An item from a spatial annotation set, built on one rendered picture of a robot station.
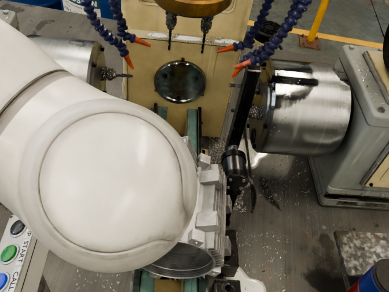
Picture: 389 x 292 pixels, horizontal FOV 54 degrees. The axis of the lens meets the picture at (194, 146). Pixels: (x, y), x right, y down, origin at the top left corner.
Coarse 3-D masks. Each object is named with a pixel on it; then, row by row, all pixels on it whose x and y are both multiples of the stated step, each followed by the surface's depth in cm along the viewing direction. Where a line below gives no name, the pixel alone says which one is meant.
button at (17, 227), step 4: (20, 220) 68; (12, 224) 68; (16, 224) 68; (20, 224) 68; (12, 228) 68; (16, 228) 67; (20, 228) 67; (12, 232) 67; (16, 232) 67; (20, 232) 67
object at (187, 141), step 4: (188, 136) 76; (188, 140) 75; (188, 144) 75; (188, 148) 75; (192, 148) 78; (192, 152) 77; (192, 156) 77; (196, 156) 79; (196, 160) 78; (196, 164) 78; (196, 168) 78; (196, 172) 77
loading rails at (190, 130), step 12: (156, 108) 113; (192, 120) 113; (192, 132) 109; (192, 144) 106; (132, 276) 78; (144, 276) 80; (132, 288) 76; (144, 288) 78; (156, 288) 86; (168, 288) 86; (180, 288) 86; (192, 288) 79; (204, 288) 78
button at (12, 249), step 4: (8, 248) 65; (12, 248) 64; (16, 248) 65; (4, 252) 65; (8, 252) 64; (12, 252) 64; (16, 252) 64; (4, 256) 64; (8, 256) 64; (12, 256) 64; (4, 260) 63; (8, 260) 63
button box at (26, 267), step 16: (16, 240) 66; (32, 240) 66; (0, 256) 65; (16, 256) 64; (32, 256) 65; (0, 272) 63; (16, 272) 62; (32, 272) 64; (16, 288) 60; (32, 288) 63
